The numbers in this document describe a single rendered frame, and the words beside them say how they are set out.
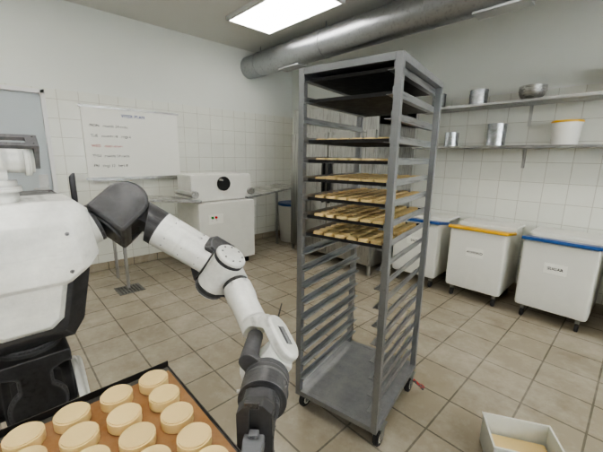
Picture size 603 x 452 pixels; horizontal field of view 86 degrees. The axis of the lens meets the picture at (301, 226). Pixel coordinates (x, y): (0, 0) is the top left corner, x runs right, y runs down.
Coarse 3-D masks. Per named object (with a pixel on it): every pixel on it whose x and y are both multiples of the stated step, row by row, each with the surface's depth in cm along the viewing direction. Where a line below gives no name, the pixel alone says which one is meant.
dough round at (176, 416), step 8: (168, 408) 53; (176, 408) 53; (184, 408) 53; (192, 408) 53; (168, 416) 51; (176, 416) 51; (184, 416) 51; (192, 416) 52; (168, 424) 50; (176, 424) 50; (184, 424) 51; (168, 432) 50; (176, 432) 50
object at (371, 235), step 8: (336, 224) 180; (344, 224) 180; (352, 224) 179; (400, 224) 183; (408, 224) 181; (320, 232) 161; (328, 232) 160; (336, 232) 162; (344, 232) 160; (352, 232) 163; (360, 232) 160; (368, 232) 164; (376, 232) 161; (400, 232) 166; (360, 240) 148; (368, 240) 148; (376, 240) 145
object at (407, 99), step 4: (392, 92) 125; (404, 92) 134; (392, 96) 129; (404, 96) 135; (408, 96) 139; (412, 96) 143; (404, 100) 139; (408, 100) 140; (412, 100) 144; (416, 100) 148; (420, 100) 153; (408, 104) 148; (412, 104) 148; (416, 104) 149; (420, 104) 153; (424, 104) 159; (428, 104) 164; (416, 108) 158; (420, 108) 158; (424, 108) 160; (428, 108) 165; (432, 108) 170; (428, 112) 173; (432, 112) 173
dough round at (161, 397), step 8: (168, 384) 59; (152, 392) 57; (160, 392) 57; (168, 392) 57; (176, 392) 57; (152, 400) 55; (160, 400) 55; (168, 400) 55; (176, 400) 56; (152, 408) 55; (160, 408) 54
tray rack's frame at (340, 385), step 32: (352, 64) 132; (384, 64) 138; (416, 64) 133; (352, 288) 221; (416, 320) 198; (352, 352) 216; (384, 352) 216; (416, 352) 204; (320, 384) 186; (352, 384) 186; (352, 416) 163; (384, 416) 163
